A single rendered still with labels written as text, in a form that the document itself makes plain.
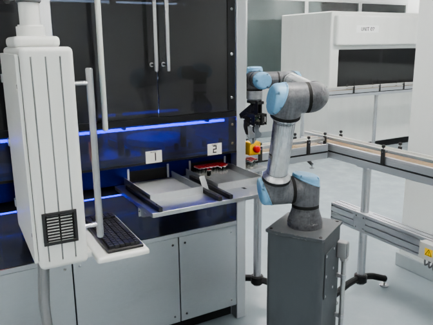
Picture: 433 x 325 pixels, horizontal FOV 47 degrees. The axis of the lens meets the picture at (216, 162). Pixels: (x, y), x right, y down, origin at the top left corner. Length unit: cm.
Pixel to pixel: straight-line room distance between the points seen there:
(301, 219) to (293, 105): 52
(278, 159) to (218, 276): 106
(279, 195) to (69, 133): 86
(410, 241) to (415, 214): 74
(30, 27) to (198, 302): 169
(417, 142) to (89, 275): 224
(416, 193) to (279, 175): 175
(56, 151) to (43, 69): 27
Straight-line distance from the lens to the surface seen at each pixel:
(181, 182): 251
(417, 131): 355
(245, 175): 261
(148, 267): 262
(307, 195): 210
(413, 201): 365
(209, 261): 278
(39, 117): 171
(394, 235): 301
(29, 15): 192
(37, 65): 170
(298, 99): 185
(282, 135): 192
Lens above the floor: 156
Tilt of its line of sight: 13 degrees down
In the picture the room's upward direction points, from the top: 1 degrees counter-clockwise
